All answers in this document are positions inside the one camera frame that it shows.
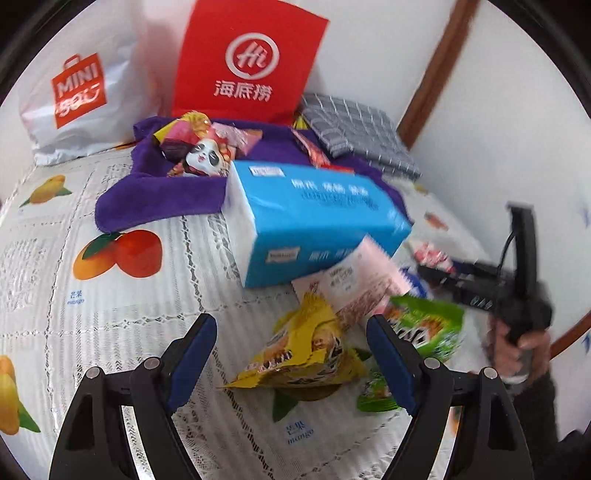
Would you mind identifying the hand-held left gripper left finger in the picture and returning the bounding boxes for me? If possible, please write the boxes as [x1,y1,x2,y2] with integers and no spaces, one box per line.
[48,313,219,480]

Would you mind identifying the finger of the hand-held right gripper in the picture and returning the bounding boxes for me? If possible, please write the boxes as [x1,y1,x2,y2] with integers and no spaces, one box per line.
[418,266,484,308]
[452,260,502,278]

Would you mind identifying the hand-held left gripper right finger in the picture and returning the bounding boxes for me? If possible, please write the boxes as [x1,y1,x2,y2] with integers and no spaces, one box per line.
[366,314,532,480]

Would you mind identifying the small red white packet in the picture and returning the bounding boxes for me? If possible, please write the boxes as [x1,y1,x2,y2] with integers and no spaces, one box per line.
[412,240,455,273]

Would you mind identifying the small blue snack packet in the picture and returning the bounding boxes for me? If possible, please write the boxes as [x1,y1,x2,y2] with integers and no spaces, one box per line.
[402,268,432,298]

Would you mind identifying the large pale pink packet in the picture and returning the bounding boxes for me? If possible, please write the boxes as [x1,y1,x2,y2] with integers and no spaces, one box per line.
[292,235,414,330]

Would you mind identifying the bright yellow snack packet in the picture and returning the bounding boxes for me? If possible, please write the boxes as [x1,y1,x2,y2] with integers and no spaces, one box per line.
[226,293,370,393]

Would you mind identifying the blue tissue pack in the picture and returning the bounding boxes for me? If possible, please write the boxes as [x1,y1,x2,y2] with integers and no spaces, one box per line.
[222,160,413,289]

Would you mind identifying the purple towel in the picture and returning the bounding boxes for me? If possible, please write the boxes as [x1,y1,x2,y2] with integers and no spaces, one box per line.
[95,115,407,234]

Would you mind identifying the long pink snack packet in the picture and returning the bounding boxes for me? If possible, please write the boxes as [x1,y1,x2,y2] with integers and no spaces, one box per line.
[291,127,333,169]

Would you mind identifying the panda face snack packet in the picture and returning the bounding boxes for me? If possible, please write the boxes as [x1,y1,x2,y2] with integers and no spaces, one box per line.
[166,129,234,178]

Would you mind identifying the orange yellow snack packet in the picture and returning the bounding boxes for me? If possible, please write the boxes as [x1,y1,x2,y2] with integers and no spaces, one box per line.
[152,111,213,144]

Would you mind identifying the person's right forearm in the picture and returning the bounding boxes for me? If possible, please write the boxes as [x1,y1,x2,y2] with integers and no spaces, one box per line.
[503,369,591,480]

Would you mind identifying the person's right hand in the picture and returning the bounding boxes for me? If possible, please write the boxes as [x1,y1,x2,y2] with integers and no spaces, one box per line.
[485,318,553,385]

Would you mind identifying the small green snack packet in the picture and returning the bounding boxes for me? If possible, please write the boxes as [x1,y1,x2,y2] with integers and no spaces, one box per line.
[357,369,404,412]

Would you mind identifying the brown wooden baseboard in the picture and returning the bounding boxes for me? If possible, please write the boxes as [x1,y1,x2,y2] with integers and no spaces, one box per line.
[551,309,591,358]

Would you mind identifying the fruit print tablecloth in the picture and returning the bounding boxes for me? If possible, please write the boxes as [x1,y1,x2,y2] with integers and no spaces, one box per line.
[0,138,509,480]

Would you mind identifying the grey plaid folded cloth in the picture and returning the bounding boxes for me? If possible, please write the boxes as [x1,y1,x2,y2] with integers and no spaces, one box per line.
[298,92,423,182]

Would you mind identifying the white plastic bag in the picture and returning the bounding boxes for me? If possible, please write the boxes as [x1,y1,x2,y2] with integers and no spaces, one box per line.
[18,0,181,167]

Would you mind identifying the red paper bag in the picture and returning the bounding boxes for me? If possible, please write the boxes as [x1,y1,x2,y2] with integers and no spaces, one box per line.
[171,0,331,125]

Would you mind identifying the brown wooden door frame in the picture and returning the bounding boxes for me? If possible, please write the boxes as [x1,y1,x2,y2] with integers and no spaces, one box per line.
[397,0,481,151]

